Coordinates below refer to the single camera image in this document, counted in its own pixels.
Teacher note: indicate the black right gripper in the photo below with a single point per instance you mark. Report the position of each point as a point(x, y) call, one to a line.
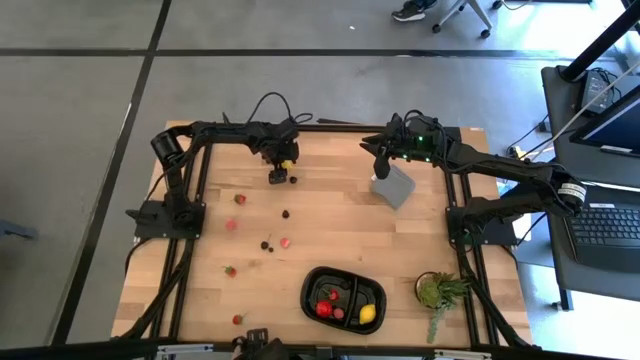
point(415, 145)

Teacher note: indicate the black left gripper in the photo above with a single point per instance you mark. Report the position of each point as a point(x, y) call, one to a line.
point(280, 145)

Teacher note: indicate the small yellow fruit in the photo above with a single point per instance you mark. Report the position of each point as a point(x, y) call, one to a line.
point(287, 164)

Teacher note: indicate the pink strawberry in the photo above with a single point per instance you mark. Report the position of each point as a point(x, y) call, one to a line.
point(338, 313)
point(231, 224)
point(285, 243)

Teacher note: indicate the red strawberry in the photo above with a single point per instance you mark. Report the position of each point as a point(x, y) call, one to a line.
point(240, 199)
point(333, 294)
point(230, 271)
point(238, 319)

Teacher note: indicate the red tomato green top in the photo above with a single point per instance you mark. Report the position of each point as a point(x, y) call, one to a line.
point(323, 308)

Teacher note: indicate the yellow lemon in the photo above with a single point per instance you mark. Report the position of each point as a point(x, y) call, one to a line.
point(367, 313)

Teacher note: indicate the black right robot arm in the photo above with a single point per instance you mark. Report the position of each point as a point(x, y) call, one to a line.
point(510, 170)

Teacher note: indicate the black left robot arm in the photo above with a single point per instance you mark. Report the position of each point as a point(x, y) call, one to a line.
point(172, 175)

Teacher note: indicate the black flat bar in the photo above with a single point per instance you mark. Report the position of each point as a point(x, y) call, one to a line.
point(337, 121)

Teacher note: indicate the grey folded cloth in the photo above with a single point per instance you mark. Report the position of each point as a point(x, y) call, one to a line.
point(397, 190)

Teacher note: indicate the black plastic container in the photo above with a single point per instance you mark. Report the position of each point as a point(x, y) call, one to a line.
point(320, 285)

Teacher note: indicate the person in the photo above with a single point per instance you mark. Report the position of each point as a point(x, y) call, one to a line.
point(407, 11)

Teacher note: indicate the yellow power strip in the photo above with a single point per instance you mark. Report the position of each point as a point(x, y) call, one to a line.
point(517, 152)

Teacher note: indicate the grey office chair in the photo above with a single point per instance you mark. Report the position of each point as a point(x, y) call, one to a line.
point(467, 15)

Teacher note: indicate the potted green succulent plant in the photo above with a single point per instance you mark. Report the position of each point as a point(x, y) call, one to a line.
point(440, 295)

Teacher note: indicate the white paper sheet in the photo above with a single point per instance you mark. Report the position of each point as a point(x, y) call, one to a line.
point(522, 227)

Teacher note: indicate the black bulky object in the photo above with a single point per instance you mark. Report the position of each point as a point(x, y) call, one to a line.
point(267, 347)

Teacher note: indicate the computer monitor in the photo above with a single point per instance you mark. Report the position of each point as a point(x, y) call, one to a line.
point(607, 127)

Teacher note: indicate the black keyboard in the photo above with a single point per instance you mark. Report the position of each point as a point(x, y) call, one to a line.
point(607, 235)

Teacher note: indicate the grey floor object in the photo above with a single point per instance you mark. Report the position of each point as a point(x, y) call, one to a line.
point(15, 229)

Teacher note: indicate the black curved bracket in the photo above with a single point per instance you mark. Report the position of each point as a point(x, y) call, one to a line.
point(226, 120)

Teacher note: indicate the silver bracket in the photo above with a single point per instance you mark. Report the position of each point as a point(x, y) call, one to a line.
point(185, 348)
point(462, 355)

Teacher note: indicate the black steel post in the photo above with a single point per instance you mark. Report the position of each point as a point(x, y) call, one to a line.
point(600, 40)

